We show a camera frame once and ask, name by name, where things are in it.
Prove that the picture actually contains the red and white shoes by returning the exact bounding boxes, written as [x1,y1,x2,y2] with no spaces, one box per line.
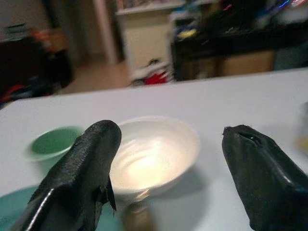
[131,59,174,86]

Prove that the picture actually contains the dark sofa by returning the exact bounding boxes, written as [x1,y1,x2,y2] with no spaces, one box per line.
[0,36,74,102]

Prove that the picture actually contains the teal plate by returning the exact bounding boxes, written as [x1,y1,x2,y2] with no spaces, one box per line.
[0,186,126,231]

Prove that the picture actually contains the cardboard box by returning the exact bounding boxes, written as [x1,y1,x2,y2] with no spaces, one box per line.
[218,51,275,77]

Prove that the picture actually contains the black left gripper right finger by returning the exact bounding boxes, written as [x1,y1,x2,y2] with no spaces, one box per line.
[221,124,308,231]

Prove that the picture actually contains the white ceramic bowl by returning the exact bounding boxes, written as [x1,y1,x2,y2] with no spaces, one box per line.
[109,115,201,197]

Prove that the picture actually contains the white cabinet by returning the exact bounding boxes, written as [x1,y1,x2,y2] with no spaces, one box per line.
[115,3,176,81]

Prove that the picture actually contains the black desk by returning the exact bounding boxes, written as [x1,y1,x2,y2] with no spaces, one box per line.
[172,14,308,81]

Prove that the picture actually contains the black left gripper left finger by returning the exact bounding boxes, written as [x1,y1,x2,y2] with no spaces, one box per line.
[10,119,122,231]

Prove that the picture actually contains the small green cup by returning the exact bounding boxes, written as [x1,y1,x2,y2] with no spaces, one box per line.
[28,126,85,162]

